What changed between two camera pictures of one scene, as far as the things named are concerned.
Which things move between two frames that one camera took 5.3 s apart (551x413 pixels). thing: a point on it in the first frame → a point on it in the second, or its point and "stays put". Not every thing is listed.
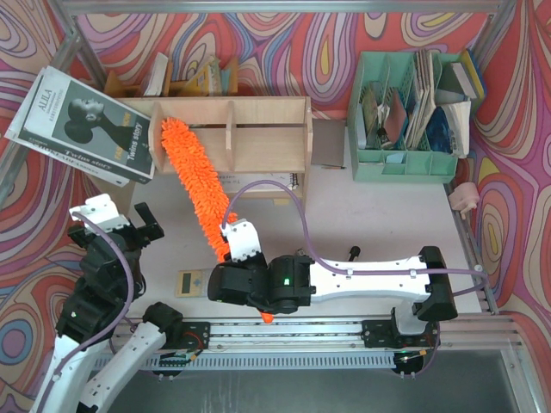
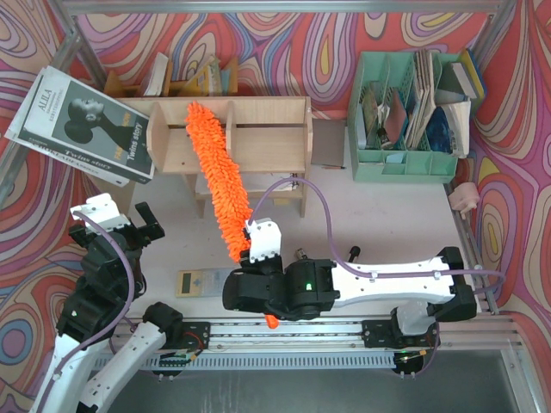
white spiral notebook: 237,181 stays put
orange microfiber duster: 194,173 → 230,199
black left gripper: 140,230 stays put
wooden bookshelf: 261,146 stays put
